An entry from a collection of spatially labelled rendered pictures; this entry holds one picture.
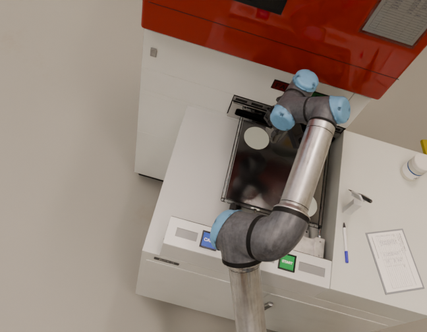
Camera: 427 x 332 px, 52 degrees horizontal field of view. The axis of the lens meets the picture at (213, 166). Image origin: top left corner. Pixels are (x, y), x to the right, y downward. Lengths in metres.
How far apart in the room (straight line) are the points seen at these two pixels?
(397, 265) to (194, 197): 0.73
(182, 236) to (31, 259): 1.16
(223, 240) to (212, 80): 0.70
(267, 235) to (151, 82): 0.89
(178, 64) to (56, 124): 1.25
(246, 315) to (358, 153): 0.80
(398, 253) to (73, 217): 1.60
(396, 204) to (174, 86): 0.93
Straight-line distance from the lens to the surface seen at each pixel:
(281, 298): 1.71
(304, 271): 1.49
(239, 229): 1.13
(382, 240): 1.64
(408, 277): 1.64
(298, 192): 1.12
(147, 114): 1.94
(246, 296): 1.23
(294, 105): 1.27
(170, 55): 1.61
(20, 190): 2.56
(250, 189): 1.59
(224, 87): 1.67
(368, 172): 1.73
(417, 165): 1.73
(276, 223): 1.09
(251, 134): 1.70
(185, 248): 1.40
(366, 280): 1.56
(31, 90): 2.88
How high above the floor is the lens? 2.29
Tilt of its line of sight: 61 degrees down
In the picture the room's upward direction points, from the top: 23 degrees clockwise
